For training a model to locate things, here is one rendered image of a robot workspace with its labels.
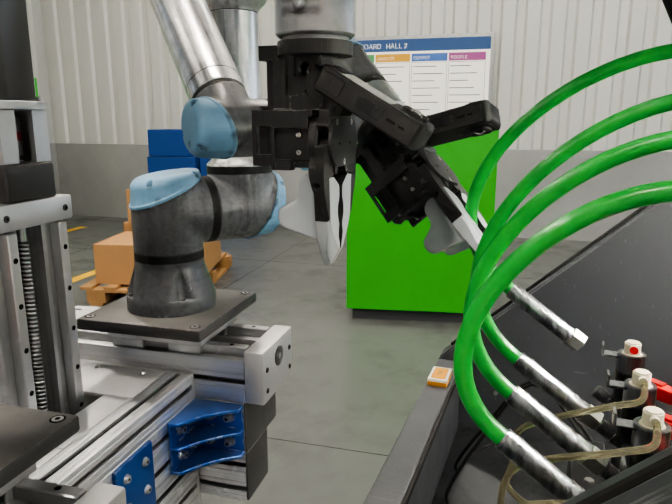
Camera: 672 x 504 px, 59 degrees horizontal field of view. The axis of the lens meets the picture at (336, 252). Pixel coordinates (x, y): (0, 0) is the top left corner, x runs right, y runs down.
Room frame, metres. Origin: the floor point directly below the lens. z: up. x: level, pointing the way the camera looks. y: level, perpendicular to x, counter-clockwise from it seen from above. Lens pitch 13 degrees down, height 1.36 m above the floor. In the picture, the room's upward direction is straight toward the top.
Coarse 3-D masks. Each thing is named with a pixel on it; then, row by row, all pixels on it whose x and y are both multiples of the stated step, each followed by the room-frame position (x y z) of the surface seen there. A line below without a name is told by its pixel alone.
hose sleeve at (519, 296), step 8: (512, 288) 0.63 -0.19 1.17; (520, 288) 0.64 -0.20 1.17; (512, 296) 0.63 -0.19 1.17; (520, 296) 0.63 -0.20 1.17; (528, 296) 0.63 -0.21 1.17; (520, 304) 0.63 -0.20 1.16; (528, 304) 0.63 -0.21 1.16; (536, 304) 0.63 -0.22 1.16; (528, 312) 0.63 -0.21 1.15; (536, 312) 0.62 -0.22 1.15; (544, 312) 0.62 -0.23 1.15; (552, 312) 0.62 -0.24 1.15; (544, 320) 0.62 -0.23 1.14; (552, 320) 0.62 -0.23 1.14; (560, 320) 0.62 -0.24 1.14; (552, 328) 0.62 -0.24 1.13; (560, 328) 0.61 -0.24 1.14; (568, 328) 0.61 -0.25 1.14; (560, 336) 0.61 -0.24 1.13; (568, 336) 0.61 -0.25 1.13
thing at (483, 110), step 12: (456, 108) 0.68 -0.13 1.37; (468, 108) 0.67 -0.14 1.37; (480, 108) 0.66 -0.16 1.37; (492, 108) 0.67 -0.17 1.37; (432, 120) 0.69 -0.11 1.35; (444, 120) 0.68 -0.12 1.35; (456, 120) 0.68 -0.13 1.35; (468, 120) 0.67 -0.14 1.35; (480, 120) 0.66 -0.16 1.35; (492, 120) 0.66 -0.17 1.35; (444, 132) 0.68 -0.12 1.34; (456, 132) 0.69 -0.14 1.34; (468, 132) 0.68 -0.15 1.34; (480, 132) 0.68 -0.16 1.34; (432, 144) 0.72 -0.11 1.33
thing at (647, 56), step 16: (656, 48) 0.59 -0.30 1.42; (608, 64) 0.61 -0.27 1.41; (624, 64) 0.60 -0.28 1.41; (640, 64) 0.60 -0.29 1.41; (576, 80) 0.62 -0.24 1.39; (592, 80) 0.61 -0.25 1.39; (560, 96) 0.62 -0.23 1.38; (528, 112) 0.63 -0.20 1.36; (544, 112) 0.63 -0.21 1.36; (512, 128) 0.64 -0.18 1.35; (496, 144) 0.65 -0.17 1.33; (496, 160) 0.65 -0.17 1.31; (480, 176) 0.65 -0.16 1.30; (480, 192) 0.65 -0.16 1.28
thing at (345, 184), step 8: (336, 176) 0.60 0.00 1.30; (344, 176) 0.60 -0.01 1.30; (344, 184) 0.59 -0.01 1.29; (344, 192) 0.59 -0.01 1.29; (344, 200) 0.59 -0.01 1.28; (344, 208) 0.59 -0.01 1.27; (344, 216) 0.59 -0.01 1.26; (344, 224) 0.59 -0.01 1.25; (344, 232) 0.59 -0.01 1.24; (336, 256) 0.59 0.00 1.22
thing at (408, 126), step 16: (320, 80) 0.56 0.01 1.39; (336, 80) 0.56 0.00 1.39; (352, 80) 0.56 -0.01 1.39; (336, 96) 0.56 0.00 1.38; (352, 96) 0.55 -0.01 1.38; (368, 96) 0.55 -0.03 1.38; (384, 96) 0.57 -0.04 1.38; (352, 112) 0.55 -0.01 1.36; (368, 112) 0.55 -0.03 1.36; (384, 112) 0.54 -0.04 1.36; (400, 112) 0.54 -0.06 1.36; (416, 112) 0.55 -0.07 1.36; (384, 128) 0.54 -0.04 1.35; (400, 128) 0.54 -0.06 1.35; (416, 128) 0.54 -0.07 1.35; (432, 128) 0.56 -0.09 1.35; (400, 144) 0.55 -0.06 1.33; (416, 144) 0.54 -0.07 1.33
